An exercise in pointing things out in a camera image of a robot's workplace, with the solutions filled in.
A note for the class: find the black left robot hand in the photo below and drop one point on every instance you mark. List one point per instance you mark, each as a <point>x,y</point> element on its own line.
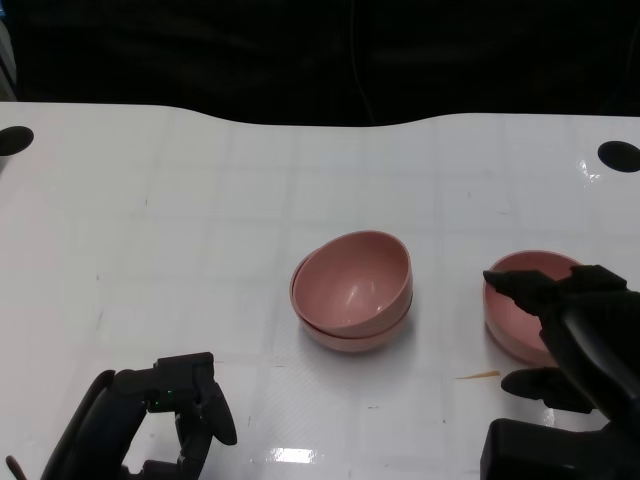
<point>100,425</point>

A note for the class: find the black table grommet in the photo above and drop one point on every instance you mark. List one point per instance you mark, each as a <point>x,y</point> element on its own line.
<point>14,140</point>
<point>620,156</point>

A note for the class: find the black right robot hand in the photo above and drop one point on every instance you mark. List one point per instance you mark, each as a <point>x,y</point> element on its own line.
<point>595,340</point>

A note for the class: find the pink plastic bowl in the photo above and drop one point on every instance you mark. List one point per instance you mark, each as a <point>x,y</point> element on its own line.
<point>510,325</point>
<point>350,342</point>
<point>350,285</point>

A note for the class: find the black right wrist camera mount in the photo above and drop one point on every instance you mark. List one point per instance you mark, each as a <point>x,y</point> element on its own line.
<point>540,450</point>

